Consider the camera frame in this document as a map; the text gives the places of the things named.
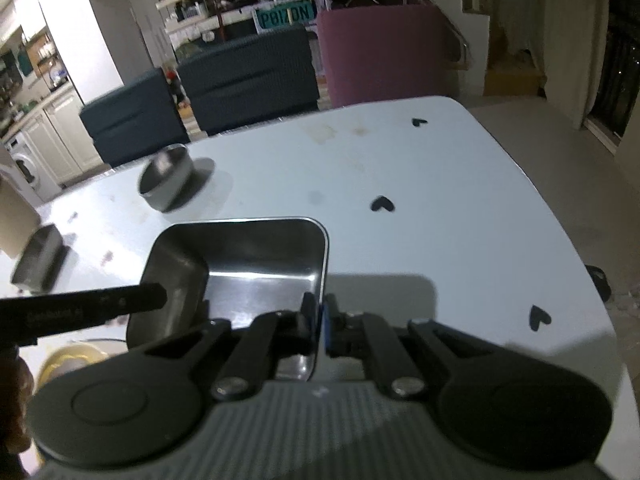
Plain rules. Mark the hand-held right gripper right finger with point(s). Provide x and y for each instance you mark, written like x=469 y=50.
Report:
x=328 y=326

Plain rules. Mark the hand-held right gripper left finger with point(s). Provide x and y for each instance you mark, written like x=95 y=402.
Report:
x=311 y=321

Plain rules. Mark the maroon armchair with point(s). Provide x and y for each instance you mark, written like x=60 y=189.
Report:
x=385 y=55

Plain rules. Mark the teal licence plate sign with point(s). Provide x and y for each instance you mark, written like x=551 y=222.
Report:
x=285 y=16

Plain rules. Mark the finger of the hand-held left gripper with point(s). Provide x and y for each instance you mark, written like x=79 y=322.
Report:
x=100 y=307

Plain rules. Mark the white kitchen cabinet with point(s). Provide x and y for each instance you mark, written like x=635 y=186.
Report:
x=65 y=135

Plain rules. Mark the small rectangular steel tray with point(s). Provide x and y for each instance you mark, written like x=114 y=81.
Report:
x=37 y=260

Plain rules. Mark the brown cardboard box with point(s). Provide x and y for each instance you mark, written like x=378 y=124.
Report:
x=515 y=77

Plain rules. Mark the white washing machine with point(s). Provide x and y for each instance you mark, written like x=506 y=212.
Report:
x=27 y=170

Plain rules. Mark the cream ceramic bowl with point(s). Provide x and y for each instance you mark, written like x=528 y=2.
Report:
x=75 y=360

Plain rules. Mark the round steel bowl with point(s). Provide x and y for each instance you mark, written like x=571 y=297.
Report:
x=167 y=175

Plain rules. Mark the person's left hand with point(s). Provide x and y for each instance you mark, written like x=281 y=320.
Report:
x=14 y=395

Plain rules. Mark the dark blue chair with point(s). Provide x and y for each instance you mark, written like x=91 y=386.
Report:
x=135 y=120
x=250 y=75

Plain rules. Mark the cream storage shelf rack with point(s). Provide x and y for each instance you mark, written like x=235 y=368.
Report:
x=185 y=15

